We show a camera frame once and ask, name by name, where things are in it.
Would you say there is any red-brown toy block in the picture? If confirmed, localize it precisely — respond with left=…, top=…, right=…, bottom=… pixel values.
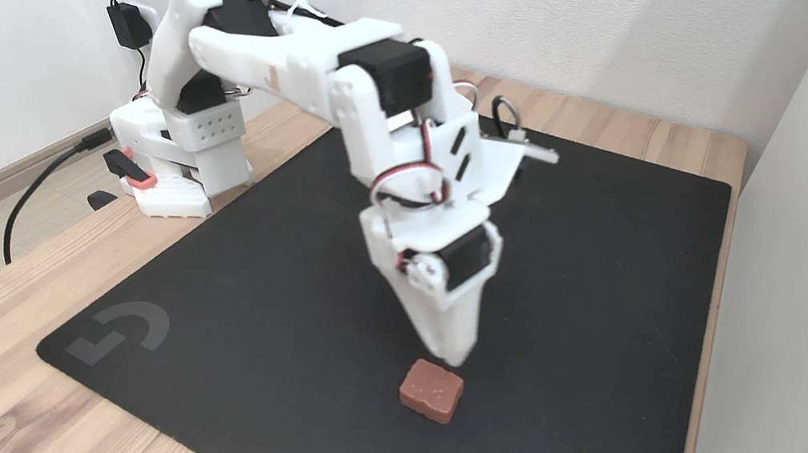
left=395, top=355, right=468, bottom=427

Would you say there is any black mouse mat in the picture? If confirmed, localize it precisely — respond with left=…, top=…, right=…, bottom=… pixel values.
left=19, top=53, right=738, bottom=453

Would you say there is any black and orange table clamp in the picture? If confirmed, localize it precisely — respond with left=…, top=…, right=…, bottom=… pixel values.
left=86, top=142, right=162, bottom=220

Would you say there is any black power adapter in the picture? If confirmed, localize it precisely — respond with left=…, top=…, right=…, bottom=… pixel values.
left=101, top=0, right=159, bottom=54

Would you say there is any red white black servo wire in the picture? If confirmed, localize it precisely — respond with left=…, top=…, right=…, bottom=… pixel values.
left=367, top=111, right=463, bottom=218

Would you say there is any black camera cable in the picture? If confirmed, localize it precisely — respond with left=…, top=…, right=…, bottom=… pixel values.
left=487, top=94, right=528, bottom=142

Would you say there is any black power cable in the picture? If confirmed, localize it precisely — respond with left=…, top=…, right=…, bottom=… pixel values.
left=1, top=116, right=116, bottom=278

